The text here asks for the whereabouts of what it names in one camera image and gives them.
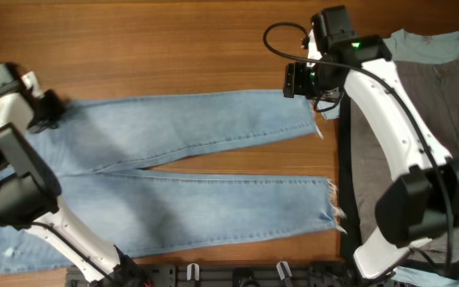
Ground light blue t-shirt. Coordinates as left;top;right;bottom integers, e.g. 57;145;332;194
326;29;459;286

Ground white rail clip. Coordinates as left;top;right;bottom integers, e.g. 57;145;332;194
276;261;292;281
186;263;200;281

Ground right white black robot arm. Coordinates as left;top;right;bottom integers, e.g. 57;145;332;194
283;6;459;281

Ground black garment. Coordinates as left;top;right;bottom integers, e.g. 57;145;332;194
338;95;459;280

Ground light blue denim jeans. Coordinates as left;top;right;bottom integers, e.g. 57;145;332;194
0;88;348;276

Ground right white rail clip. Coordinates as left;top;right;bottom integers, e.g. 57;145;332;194
276;261;292;281

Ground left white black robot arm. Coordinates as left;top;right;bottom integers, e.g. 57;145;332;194
0;62;152;286

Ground left white rail clip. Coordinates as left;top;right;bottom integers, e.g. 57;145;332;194
186;263;200;281

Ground grey shorts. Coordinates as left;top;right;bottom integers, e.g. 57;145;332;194
349;60;459;261

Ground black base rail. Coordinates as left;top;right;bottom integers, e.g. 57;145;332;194
65;261;358;287

